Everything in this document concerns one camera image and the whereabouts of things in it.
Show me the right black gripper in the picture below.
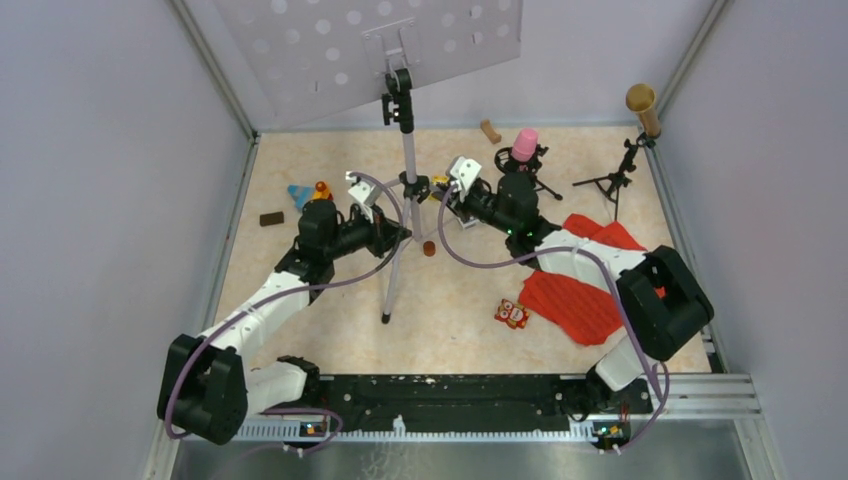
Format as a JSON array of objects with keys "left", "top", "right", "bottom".
[{"left": 433, "top": 183, "right": 516, "bottom": 237}]

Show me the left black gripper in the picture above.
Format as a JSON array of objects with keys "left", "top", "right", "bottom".
[{"left": 325, "top": 203, "right": 411, "bottom": 261}]

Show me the red sheet music page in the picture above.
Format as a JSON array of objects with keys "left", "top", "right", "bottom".
[
  {"left": 591, "top": 222, "right": 646, "bottom": 251},
  {"left": 519, "top": 214, "right": 622, "bottom": 346}
]

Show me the lilac music stand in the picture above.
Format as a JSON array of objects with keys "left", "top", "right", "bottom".
[{"left": 211, "top": 0, "right": 525, "bottom": 325}]

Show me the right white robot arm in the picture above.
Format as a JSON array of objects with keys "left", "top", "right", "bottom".
[{"left": 440, "top": 173, "right": 715, "bottom": 412}]

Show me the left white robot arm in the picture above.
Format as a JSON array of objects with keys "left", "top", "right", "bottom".
[{"left": 157, "top": 200, "right": 411, "bottom": 445}]

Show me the brown wooden cylinder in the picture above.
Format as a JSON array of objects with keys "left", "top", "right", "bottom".
[{"left": 422, "top": 241, "right": 436, "bottom": 257}]

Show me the pink microphone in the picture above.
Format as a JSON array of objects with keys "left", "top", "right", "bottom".
[{"left": 510, "top": 128, "right": 539, "bottom": 163}]

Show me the tan wooden block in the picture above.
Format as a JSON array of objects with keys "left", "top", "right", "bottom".
[{"left": 479, "top": 119, "right": 502, "bottom": 145}]

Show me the blue yellow toy vehicle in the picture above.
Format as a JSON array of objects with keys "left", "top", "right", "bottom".
[{"left": 287, "top": 181, "right": 333, "bottom": 211}]

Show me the dark brown wooden block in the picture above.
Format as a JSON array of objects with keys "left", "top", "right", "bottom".
[{"left": 259, "top": 211, "right": 285, "bottom": 227}]

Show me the red owl toy block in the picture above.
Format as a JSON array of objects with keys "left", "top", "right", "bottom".
[{"left": 494, "top": 299, "right": 530, "bottom": 330}]

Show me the black tall microphone tripod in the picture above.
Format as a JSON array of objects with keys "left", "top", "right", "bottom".
[{"left": 572, "top": 132, "right": 657, "bottom": 221}]

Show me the gold microphone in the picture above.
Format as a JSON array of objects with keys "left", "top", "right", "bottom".
[{"left": 625, "top": 83, "right": 662, "bottom": 138}]

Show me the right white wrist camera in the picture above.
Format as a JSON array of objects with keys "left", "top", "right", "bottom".
[{"left": 447, "top": 156, "right": 482, "bottom": 201}]

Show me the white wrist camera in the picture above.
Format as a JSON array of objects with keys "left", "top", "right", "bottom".
[
  {"left": 447, "top": 156, "right": 482, "bottom": 201},
  {"left": 345, "top": 171, "right": 382, "bottom": 222}
]

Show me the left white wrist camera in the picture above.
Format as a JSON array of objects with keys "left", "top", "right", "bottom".
[{"left": 345, "top": 171, "right": 382, "bottom": 222}]

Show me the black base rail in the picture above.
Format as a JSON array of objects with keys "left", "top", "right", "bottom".
[{"left": 289, "top": 374, "right": 654, "bottom": 434}]

